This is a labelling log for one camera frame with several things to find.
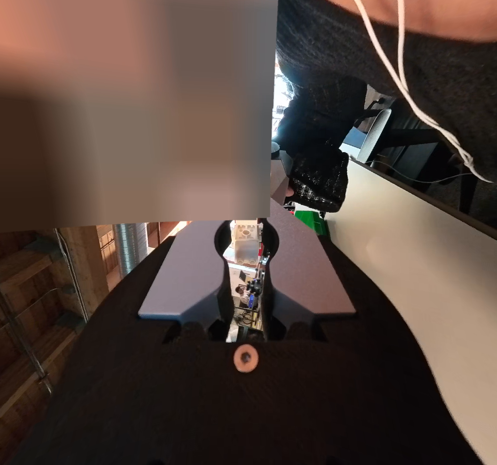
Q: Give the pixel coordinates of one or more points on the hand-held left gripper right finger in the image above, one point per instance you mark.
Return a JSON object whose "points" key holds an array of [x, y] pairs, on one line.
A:
{"points": [[306, 274]]}

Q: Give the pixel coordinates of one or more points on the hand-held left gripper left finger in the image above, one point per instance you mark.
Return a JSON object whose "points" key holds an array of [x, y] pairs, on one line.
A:
{"points": [[186, 274]]}

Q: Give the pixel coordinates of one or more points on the person's right forearm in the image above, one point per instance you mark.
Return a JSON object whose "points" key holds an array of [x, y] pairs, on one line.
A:
{"points": [[322, 131]]}

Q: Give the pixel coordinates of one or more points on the large green plastic bin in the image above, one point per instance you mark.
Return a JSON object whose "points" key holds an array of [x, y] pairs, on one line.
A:
{"points": [[310, 220]]}

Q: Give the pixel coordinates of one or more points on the metal conduit pipe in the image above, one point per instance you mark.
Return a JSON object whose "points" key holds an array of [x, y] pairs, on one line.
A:
{"points": [[72, 274], [29, 352]]}

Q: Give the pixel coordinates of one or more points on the person's black sweater torso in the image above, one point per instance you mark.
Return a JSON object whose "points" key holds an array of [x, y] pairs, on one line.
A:
{"points": [[427, 69]]}

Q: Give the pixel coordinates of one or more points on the person's bare neck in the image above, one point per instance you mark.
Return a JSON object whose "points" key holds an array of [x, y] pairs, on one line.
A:
{"points": [[446, 3]]}

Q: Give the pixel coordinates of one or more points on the corrugated metal duct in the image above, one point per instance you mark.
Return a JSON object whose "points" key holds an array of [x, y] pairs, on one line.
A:
{"points": [[130, 247]]}

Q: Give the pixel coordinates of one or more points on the black desk frame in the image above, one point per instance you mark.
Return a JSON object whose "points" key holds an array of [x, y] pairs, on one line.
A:
{"points": [[419, 150]]}

